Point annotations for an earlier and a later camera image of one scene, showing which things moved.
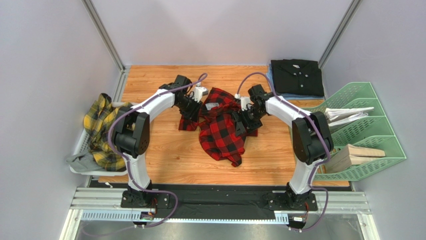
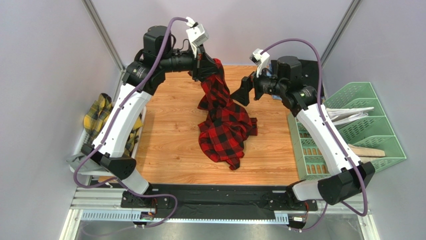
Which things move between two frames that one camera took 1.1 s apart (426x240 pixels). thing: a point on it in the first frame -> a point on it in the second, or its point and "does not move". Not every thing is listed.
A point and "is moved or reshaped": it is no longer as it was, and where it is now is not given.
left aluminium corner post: [102, 31] does not move
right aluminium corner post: [340, 29] does not move
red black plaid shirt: [218, 135] is moved or reshaped
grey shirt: [84, 162] does not move
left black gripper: [193, 113] -> [203, 65]
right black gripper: [247, 119] -> [252, 88]
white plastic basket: [83, 146] does not move
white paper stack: [337, 115] does not move
